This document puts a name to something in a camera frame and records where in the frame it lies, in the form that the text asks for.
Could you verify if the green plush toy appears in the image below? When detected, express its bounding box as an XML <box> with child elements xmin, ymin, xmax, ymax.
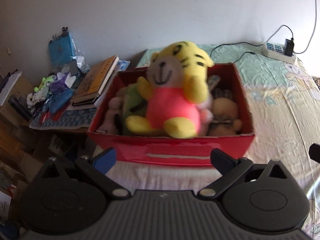
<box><xmin>122</xmin><ymin>83</ymin><xmax>148</xmax><ymax>123</ymax></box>

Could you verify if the red cardboard box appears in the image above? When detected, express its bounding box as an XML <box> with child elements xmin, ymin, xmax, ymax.
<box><xmin>87</xmin><ymin>63</ymin><xmax>255</xmax><ymax>167</ymax></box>

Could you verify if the black power adapter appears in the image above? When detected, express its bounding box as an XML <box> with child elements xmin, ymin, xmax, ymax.
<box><xmin>284</xmin><ymin>38</ymin><xmax>295</xmax><ymax>57</ymax></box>

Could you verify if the white power strip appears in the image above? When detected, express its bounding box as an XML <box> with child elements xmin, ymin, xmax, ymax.
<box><xmin>263</xmin><ymin>42</ymin><xmax>297</xmax><ymax>64</ymax></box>

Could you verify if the tan bear plush toy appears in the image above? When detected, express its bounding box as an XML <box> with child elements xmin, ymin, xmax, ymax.
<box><xmin>208</xmin><ymin>98</ymin><xmax>242</xmax><ymax>137</ymax></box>

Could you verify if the pink plush toy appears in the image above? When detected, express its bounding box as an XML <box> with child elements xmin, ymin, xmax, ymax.
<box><xmin>97</xmin><ymin>87</ymin><xmax>127</xmax><ymax>135</ymax></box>

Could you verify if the blue plastic bag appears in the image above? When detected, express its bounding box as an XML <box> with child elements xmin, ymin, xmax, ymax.
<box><xmin>48</xmin><ymin>27</ymin><xmax>76</xmax><ymax>68</ymax></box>

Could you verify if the blue checkered cloth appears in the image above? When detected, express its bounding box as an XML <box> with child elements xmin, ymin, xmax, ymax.
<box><xmin>29</xmin><ymin>108</ymin><xmax>97</xmax><ymax>130</ymax></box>

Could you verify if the black cable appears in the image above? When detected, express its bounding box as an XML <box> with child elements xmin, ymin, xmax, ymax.
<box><xmin>209</xmin><ymin>42</ymin><xmax>264</xmax><ymax>65</ymax></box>

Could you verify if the green cartoon bed sheet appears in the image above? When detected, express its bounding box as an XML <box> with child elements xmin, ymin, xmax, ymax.
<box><xmin>135</xmin><ymin>43</ymin><xmax>320</xmax><ymax>238</ymax></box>

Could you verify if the yellow tiger plush toy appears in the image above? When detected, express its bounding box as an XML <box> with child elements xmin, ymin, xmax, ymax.
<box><xmin>125</xmin><ymin>41</ymin><xmax>214</xmax><ymax>139</ymax></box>

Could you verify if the small green frog toy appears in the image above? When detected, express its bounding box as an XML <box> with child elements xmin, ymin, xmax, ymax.
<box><xmin>34</xmin><ymin>75</ymin><xmax>57</xmax><ymax>93</ymax></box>

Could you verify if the book stack under yellow book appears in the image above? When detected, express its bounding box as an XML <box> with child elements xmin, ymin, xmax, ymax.
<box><xmin>67</xmin><ymin>55</ymin><xmax>130</xmax><ymax>111</ymax></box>

